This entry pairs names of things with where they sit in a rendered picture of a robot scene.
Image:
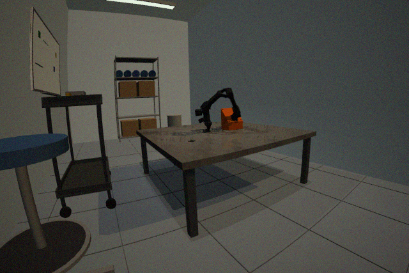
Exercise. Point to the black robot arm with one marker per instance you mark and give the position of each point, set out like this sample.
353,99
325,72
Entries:
207,104

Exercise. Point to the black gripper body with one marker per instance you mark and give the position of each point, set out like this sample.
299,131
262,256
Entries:
207,118

